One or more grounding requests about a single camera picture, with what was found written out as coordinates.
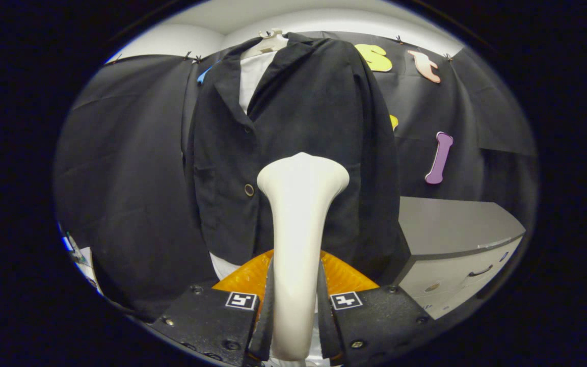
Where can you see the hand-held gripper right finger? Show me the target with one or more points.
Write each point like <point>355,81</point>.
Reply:
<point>380,318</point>

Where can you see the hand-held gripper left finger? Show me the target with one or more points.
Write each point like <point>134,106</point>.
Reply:
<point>207,321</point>

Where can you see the black suit jacket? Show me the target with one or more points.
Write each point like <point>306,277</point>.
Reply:
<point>314,112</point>

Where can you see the white shirt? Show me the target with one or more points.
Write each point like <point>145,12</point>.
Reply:
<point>252,76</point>

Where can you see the white clothes hanger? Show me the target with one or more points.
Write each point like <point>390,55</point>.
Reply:
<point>270,43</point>

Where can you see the grey cabinet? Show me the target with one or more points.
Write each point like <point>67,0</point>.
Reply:
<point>451,224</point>

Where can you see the black backdrop cloth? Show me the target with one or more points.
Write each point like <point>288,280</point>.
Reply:
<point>130,153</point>

